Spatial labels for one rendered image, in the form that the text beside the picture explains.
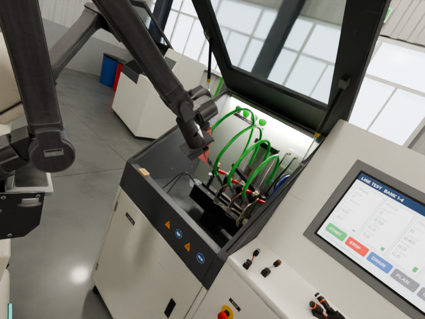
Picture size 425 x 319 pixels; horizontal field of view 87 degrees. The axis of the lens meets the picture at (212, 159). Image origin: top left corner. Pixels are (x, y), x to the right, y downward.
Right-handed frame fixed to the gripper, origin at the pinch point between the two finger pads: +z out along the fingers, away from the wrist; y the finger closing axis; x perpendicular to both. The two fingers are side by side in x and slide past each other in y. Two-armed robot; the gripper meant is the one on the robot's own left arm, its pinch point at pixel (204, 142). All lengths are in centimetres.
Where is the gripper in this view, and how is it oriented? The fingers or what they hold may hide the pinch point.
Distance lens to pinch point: 95.7
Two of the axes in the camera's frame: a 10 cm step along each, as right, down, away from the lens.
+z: 3.4, 7.4, 5.8
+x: -7.2, 6.0, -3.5
